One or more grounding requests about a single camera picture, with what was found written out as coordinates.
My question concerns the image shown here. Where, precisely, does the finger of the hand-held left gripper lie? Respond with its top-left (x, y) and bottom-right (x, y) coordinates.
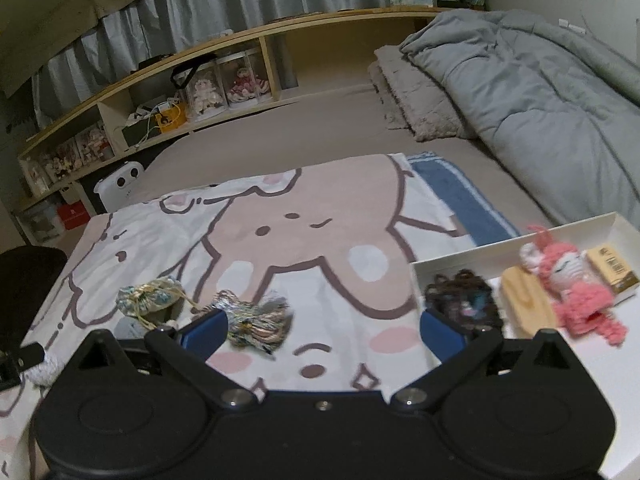
top-left (0, 342), bottom-right (44, 392)

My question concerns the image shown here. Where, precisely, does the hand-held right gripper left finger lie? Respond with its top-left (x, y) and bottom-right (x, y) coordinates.
top-left (57, 309), bottom-right (261, 411)

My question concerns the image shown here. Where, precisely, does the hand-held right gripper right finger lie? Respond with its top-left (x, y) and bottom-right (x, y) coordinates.
top-left (390, 309), bottom-right (596, 411)

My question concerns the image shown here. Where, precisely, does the dark brown-blue crochet piece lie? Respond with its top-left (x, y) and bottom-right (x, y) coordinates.
top-left (424, 269), bottom-right (504, 337)

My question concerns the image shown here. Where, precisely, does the grey cord bundle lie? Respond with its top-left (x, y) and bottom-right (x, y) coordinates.
top-left (206, 289), bottom-right (292, 359)

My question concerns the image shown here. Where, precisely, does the oval wooden block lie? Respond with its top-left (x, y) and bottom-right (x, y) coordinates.
top-left (501, 266), bottom-right (562, 342)

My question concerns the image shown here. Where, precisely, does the pink crochet doll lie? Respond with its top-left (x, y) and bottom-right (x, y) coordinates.
top-left (519, 225), bottom-right (629, 347)

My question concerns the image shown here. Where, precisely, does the white shallow tray box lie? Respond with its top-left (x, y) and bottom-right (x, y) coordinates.
top-left (410, 211), bottom-right (640, 480)

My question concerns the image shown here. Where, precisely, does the yellow cardboard box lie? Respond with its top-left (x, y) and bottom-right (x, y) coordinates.
top-left (585, 243), bottom-right (640, 294)

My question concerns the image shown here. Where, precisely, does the white crochet piece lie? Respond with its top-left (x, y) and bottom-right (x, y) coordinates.
top-left (24, 354), bottom-right (63, 387)

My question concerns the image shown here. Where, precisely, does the blue crochet doll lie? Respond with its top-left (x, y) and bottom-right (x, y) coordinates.
top-left (113, 316), bottom-right (147, 342)

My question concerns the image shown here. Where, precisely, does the cartoon printed blanket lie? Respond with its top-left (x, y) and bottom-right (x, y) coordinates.
top-left (0, 152), bottom-right (481, 480)

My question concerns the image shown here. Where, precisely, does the clear storage box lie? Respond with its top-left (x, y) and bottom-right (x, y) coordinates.
top-left (19, 199), bottom-right (67, 242)

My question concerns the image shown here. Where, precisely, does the blue towel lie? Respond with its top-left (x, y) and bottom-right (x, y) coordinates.
top-left (406, 152), bottom-right (522, 249)

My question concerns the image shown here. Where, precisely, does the red box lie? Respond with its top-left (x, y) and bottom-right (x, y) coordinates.
top-left (56, 200), bottom-right (92, 229)

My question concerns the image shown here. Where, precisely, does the white heater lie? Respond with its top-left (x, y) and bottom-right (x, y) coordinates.
top-left (93, 161), bottom-right (147, 212)

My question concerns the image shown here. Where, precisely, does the black box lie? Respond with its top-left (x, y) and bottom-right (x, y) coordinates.
top-left (121, 120), bottom-right (162, 149)

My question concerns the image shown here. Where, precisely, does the row of small figurines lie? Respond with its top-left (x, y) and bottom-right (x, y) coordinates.
top-left (19, 124), bottom-right (117, 197)

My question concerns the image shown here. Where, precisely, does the yellow container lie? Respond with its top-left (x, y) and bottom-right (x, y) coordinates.
top-left (154, 102), bottom-right (189, 134)

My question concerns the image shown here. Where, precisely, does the white-dress doll display case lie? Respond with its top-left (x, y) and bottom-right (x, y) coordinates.
top-left (186, 65), bottom-right (229, 122)

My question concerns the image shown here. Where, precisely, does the grey fluffy pillow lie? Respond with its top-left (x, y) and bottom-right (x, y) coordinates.
top-left (368, 45), bottom-right (478, 142)

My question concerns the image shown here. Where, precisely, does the grey comforter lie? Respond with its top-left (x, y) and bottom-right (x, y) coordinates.
top-left (399, 7), bottom-right (640, 227)

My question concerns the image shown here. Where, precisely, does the red-dress doll display case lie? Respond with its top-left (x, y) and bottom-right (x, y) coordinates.
top-left (216, 51), bottom-right (274, 109)

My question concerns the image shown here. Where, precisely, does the wooden headboard shelf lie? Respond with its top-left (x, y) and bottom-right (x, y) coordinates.
top-left (16, 6), bottom-right (451, 212)

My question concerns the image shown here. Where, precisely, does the grey curtain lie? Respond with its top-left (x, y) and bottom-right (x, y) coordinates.
top-left (30, 0), bottom-right (472, 127)

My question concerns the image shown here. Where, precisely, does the patterned drawstring pouch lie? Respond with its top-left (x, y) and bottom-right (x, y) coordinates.
top-left (116, 276), bottom-right (201, 332)

